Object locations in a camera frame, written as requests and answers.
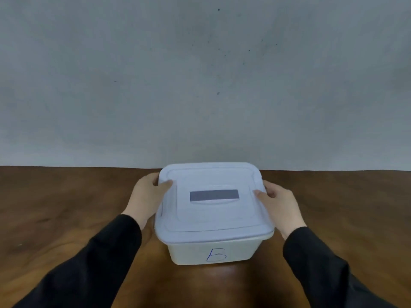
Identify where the person's right forearm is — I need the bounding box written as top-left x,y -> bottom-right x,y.
283,226 -> 399,308

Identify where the person's left forearm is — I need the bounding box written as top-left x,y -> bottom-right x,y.
13,214 -> 143,308

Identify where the pale blue box lid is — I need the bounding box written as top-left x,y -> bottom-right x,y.
154,162 -> 275,244

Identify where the person's left hand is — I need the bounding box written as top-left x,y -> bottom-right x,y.
121,172 -> 174,231

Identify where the white plastic storage box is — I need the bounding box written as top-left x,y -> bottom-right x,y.
161,230 -> 274,266

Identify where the person's right hand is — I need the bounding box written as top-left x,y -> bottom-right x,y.
253,180 -> 307,240

